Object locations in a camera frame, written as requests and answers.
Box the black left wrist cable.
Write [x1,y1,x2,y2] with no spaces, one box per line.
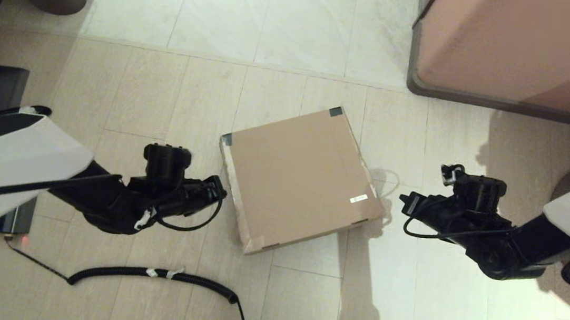
[135,187,223,236]

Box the cardboard shoe box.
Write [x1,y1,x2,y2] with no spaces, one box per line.
[208,94,396,269]

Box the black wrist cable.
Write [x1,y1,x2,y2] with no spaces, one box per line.
[135,187,223,236]
[402,215,517,249]

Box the black corrugated cable conduit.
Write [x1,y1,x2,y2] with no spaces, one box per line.
[0,237,259,320]
[0,102,53,134]

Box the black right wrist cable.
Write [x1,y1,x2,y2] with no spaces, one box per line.
[402,215,517,249]

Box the grey power inverter box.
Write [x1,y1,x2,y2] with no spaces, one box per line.
[0,193,38,237]

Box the pink cabinet dark trim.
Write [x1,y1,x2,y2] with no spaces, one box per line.
[402,0,570,131]

